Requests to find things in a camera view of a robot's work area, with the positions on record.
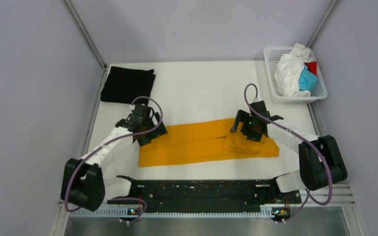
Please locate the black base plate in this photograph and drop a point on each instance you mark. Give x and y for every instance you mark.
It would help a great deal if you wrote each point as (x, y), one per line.
(207, 196)

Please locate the orange t shirt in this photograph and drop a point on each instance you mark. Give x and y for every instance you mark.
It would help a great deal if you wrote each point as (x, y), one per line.
(203, 142)

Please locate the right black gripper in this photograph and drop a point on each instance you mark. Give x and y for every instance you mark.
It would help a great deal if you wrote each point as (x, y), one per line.
(244, 116)

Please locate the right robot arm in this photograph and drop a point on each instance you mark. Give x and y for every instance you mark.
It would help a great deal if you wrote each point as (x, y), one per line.
(320, 160)

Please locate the white t shirt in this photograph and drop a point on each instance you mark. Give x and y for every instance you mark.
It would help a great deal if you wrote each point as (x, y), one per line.
(289, 69)

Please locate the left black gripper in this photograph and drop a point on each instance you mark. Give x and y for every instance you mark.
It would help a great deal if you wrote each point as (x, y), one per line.
(144, 139)

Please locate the white plastic basket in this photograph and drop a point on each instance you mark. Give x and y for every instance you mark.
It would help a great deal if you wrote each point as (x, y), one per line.
(272, 56)

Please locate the red t shirt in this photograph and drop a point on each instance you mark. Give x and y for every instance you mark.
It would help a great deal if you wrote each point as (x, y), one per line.
(312, 67)

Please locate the folded black t shirt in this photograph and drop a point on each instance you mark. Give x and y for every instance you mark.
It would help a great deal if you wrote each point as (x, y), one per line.
(123, 85)

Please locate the light blue t shirt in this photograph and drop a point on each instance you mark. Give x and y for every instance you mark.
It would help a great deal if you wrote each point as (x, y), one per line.
(307, 80)

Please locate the aluminium frame rail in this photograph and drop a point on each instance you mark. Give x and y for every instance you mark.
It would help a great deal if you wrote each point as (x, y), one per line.
(341, 195)

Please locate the white slotted cable duct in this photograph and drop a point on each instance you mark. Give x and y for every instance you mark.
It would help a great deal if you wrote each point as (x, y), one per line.
(133, 212)

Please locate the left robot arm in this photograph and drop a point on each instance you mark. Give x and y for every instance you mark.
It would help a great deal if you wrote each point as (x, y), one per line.
(84, 184)

